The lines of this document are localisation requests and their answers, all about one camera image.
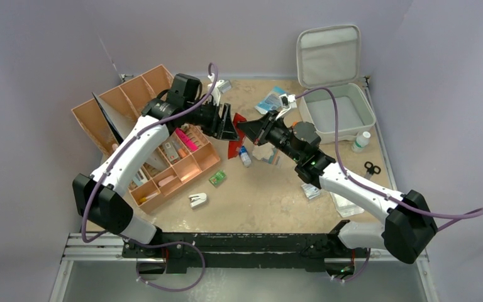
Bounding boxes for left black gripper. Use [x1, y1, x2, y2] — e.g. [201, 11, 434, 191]
[184, 99, 239, 141]

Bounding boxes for red first aid pouch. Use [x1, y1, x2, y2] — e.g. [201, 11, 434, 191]
[227, 113, 248, 160]

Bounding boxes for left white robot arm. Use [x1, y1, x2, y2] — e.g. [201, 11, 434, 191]
[72, 70, 240, 257]

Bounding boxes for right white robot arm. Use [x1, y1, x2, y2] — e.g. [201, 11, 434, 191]
[236, 111, 438, 264]

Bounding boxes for beige gauze wrap packet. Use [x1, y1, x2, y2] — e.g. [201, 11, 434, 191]
[252, 143, 280, 165]

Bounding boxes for blue white wipes packet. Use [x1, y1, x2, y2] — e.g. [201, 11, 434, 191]
[254, 86, 286, 115]

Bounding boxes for blue white bandage roll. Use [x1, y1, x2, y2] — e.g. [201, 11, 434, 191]
[238, 146, 252, 167]

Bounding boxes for pink desk tray organizer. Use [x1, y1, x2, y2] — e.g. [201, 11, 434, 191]
[129, 126, 221, 213]

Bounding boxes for green small box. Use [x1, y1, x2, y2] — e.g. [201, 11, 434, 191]
[209, 170, 226, 187]

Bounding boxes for white stapler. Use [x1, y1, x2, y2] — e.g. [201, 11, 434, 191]
[188, 193, 208, 209]

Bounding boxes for alcohol pad sachet pair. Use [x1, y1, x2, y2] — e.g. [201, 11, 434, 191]
[301, 184, 321, 200]

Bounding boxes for pink file organizer rack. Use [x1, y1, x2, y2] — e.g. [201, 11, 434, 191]
[72, 65, 174, 157]

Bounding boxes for grey open storage case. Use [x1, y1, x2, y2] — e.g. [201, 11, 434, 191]
[296, 25, 376, 143]

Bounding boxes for white plastic bottle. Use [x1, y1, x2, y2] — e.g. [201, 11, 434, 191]
[352, 131, 371, 153]

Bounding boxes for dark folder in rack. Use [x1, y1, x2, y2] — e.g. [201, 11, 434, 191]
[92, 92, 124, 143]

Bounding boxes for black grey scissors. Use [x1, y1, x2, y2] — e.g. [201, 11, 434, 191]
[364, 161, 381, 180]

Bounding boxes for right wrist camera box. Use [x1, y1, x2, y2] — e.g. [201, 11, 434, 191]
[276, 94, 297, 120]

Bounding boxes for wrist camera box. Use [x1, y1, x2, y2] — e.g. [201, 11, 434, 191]
[208, 74, 232, 106]
[276, 94, 297, 120]

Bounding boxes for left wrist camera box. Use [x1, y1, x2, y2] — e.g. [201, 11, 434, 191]
[208, 74, 232, 106]

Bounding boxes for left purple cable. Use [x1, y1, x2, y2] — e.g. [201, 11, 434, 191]
[80, 62, 219, 244]

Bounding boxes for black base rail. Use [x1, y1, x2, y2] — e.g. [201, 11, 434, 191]
[122, 220, 367, 276]

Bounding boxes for base loop purple cable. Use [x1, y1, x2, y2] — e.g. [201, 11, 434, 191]
[135, 243, 207, 293]

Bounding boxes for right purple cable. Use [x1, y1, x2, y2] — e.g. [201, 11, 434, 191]
[294, 87, 483, 284]

